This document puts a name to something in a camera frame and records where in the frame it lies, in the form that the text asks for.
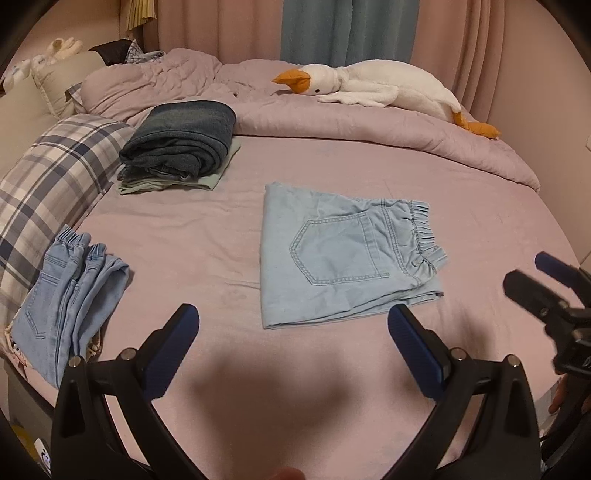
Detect dark brown cloth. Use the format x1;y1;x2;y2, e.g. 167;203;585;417
89;39;134;65

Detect white bunny plush toy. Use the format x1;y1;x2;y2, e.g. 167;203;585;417
46;38;84;64

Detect blue curtain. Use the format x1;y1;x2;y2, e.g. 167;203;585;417
281;0;419;70

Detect light blue strawberry pants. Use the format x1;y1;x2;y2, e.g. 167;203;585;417
260;181;450;330

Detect folded dark blue jeans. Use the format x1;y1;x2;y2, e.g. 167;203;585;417
119;102;237;182

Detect folded pale green garment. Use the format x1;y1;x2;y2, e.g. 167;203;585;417
117;141;242;195

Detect pink curtain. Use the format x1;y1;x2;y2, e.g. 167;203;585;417
154;0;284;63
411;0;578;139

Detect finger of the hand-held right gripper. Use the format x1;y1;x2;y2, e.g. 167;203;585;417
534;251;591;289
502;270;573;324

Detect light blue jeans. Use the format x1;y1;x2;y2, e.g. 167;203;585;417
10;224;131;389

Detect person's right hand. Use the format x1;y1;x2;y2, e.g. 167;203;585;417
549;373;572;415

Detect white goose plush toy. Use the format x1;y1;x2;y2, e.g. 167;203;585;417
272;60;502;139

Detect striped white plush toy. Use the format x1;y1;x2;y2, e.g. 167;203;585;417
2;54;49;90

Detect plaid pillow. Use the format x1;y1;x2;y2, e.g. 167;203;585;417
0;114;134;333

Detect yellow pleated cloth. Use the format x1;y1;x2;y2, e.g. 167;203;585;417
120;0;160;33

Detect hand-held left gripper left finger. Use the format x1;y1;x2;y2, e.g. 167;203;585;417
50;303;200;480

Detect beige pillow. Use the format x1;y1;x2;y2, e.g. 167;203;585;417
31;51;107;118

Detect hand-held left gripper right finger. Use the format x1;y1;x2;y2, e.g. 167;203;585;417
383;303;542;480

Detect pink duvet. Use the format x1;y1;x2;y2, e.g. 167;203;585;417
81;48;541;192

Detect plaid shirt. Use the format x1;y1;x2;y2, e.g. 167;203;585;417
124;39;166;63

